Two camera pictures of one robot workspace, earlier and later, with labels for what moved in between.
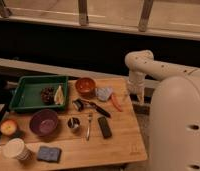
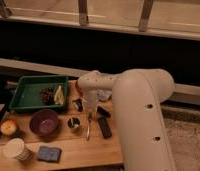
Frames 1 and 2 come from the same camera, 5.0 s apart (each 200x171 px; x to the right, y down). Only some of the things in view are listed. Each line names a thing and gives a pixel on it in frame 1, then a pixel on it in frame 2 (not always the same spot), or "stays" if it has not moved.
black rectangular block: x=104 y=127 stays
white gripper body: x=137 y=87 to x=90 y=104
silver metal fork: x=89 y=117 stays
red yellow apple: x=8 y=127 stays
